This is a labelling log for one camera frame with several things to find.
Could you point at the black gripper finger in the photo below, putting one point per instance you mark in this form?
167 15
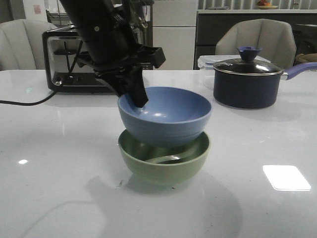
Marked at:
131 83
115 83

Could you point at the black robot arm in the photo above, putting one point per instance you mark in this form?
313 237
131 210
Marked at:
113 51

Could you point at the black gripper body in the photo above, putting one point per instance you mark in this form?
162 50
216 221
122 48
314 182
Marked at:
116 68

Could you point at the dark kitchen counter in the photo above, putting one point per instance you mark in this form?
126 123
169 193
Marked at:
212 25

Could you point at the woven basket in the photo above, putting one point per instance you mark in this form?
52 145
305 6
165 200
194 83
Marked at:
305 58

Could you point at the black chrome four-slot toaster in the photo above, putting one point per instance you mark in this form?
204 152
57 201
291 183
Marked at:
60 48

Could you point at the fruit bowl on counter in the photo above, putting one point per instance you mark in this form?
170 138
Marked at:
263 4

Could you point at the left beige upholstered chair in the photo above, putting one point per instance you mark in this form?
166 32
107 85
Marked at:
21 44

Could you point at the clear plastic food container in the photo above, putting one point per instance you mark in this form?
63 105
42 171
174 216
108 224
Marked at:
205 63

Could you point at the green bowl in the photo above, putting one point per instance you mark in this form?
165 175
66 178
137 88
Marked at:
164 166

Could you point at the glass pot lid blue knob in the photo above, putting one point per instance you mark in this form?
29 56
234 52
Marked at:
247 64

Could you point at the right beige upholstered chair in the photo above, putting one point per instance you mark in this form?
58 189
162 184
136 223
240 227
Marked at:
275 38

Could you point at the blue bowl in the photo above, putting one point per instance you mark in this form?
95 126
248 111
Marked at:
171 117

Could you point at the white cabinet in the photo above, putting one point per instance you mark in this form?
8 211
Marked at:
174 30

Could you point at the dark blue saucepan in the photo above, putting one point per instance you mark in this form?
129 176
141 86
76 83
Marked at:
251 91

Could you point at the beige upholstered chair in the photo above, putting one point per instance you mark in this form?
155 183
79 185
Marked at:
275 38
21 44

